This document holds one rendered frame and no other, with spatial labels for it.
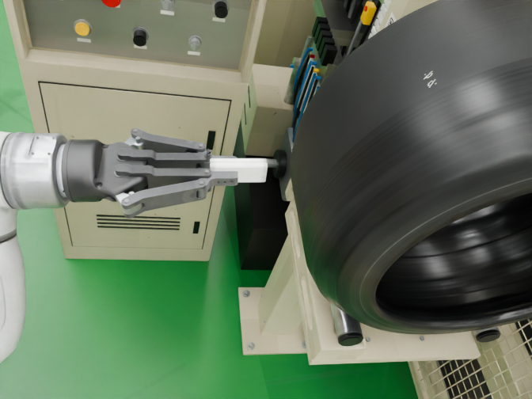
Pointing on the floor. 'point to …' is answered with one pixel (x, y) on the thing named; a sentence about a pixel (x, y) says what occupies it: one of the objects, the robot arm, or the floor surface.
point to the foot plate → (250, 300)
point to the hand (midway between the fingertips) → (237, 170)
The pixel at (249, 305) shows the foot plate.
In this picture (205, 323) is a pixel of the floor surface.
